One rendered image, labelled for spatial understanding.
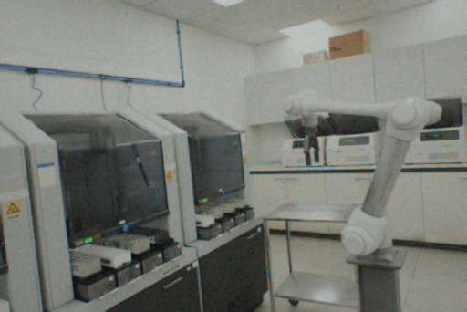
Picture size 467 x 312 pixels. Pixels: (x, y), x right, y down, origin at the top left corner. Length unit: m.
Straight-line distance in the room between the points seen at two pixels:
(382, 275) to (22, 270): 1.62
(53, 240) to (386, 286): 1.57
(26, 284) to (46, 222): 0.24
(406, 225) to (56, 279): 3.48
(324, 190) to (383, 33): 2.06
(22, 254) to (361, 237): 1.41
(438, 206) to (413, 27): 2.09
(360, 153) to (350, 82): 0.90
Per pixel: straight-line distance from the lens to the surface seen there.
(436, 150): 4.11
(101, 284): 1.76
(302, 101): 1.82
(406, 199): 4.20
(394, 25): 4.88
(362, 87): 4.49
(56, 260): 1.72
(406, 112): 1.57
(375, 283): 2.02
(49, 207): 1.68
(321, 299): 2.52
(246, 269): 2.72
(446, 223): 4.23
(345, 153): 4.26
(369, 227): 1.72
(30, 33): 3.05
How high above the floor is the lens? 1.40
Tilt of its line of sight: 3 degrees down
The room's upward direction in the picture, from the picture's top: 5 degrees counter-clockwise
